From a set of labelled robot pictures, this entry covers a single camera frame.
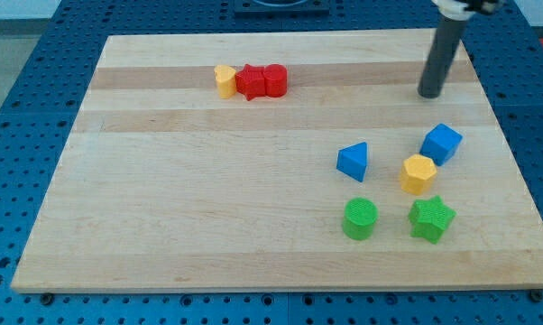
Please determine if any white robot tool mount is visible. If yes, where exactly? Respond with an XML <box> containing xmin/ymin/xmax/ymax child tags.
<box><xmin>432</xmin><ymin>0</ymin><xmax>506</xmax><ymax>21</ymax></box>

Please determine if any red star block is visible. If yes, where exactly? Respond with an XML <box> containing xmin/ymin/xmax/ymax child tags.
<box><xmin>235</xmin><ymin>64</ymin><xmax>266</xmax><ymax>101</ymax></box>

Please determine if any green star block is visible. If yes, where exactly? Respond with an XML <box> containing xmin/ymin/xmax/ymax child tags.
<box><xmin>408</xmin><ymin>196</ymin><xmax>456</xmax><ymax>245</ymax></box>

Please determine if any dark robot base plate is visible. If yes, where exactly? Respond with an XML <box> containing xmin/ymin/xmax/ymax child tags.
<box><xmin>231</xmin><ymin>0</ymin><xmax>330</xmax><ymax>18</ymax></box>

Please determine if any blue triangle block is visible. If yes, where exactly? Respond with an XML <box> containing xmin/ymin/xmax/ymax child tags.
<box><xmin>336</xmin><ymin>142</ymin><xmax>369</xmax><ymax>182</ymax></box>

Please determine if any red cylinder block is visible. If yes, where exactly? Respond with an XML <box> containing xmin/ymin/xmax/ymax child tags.
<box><xmin>263</xmin><ymin>64</ymin><xmax>288</xmax><ymax>98</ymax></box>

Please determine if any yellow hexagon block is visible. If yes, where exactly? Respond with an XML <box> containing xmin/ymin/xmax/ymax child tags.
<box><xmin>399</xmin><ymin>154</ymin><xmax>437</xmax><ymax>195</ymax></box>

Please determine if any wooden board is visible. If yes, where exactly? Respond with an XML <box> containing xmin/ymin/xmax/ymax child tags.
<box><xmin>11</xmin><ymin>29</ymin><xmax>543</xmax><ymax>293</ymax></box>

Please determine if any yellow heart block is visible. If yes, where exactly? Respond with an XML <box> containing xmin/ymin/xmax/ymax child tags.
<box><xmin>214</xmin><ymin>65</ymin><xmax>237</xmax><ymax>99</ymax></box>

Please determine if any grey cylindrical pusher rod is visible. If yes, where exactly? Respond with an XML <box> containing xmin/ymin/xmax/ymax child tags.
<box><xmin>418</xmin><ymin>14</ymin><xmax>467</xmax><ymax>99</ymax></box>

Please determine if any blue cube block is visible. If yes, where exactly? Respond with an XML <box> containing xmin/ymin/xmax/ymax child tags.
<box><xmin>419</xmin><ymin>124</ymin><xmax>463</xmax><ymax>166</ymax></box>

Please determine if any green cylinder block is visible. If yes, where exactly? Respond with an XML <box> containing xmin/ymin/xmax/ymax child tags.
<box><xmin>342</xmin><ymin>197</ymin><xmax>379</xmax><ymax>241</ymax></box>

